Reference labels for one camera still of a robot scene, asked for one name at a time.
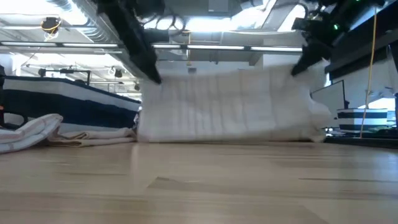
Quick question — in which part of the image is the white red-checked towel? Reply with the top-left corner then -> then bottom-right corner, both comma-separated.
0,113 -> 64,155

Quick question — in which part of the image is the ceiling device with yellow cable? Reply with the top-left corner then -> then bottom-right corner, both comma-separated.
39,16 -> 62,42

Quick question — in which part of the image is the grey monitor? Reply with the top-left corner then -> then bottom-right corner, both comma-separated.
310,79 -> 349,110

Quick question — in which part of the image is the navy white striped fabric basket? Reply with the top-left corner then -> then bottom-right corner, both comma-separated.
0,76 -> 142,134
336,108 -> 389,134

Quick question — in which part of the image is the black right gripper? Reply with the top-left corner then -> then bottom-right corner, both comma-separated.
290,11 -> 343,77

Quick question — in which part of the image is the white ribbed towel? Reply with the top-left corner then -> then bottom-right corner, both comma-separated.
136,60 -> 333,144

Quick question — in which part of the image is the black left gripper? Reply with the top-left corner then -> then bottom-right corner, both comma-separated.
93,0 -> 166,85

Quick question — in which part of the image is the black aluminium table frame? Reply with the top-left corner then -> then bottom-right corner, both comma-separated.
324,127 -> 398,149

